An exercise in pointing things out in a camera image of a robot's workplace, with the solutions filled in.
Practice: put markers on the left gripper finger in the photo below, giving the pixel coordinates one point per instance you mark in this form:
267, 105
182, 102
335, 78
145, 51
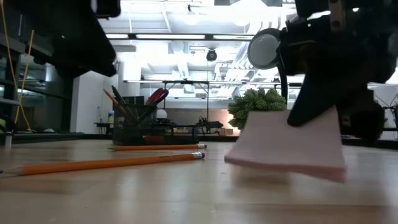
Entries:
99, 46
84, 62

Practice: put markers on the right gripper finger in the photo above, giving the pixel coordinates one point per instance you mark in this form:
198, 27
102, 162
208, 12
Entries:
311, 102

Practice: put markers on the pink sticky note pad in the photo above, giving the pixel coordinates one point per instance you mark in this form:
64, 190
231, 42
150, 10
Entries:
273, 146

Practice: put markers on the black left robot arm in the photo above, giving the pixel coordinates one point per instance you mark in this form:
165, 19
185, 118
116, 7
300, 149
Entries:
46, 18

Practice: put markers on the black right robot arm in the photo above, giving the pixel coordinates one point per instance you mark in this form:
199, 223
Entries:
367, 6

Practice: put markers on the black background robot arm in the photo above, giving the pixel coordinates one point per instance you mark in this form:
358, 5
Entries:
210, 124

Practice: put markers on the black mesh desk organizer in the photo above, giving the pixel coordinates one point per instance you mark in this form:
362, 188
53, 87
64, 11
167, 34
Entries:
133, 130

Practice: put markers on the green artificial potted plant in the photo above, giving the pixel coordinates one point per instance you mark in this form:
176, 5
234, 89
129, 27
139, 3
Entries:
255, 99

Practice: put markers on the black desk lamp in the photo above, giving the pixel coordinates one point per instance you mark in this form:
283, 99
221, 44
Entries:
262, 49

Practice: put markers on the white globe lamp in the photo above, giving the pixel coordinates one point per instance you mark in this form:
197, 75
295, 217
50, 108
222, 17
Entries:
161, 114

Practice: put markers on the black ceiling spotlight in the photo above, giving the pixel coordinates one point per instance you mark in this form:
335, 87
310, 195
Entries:
211, 55

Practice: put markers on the black aluminium table frame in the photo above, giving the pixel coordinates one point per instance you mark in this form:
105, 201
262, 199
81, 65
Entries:
62, 137

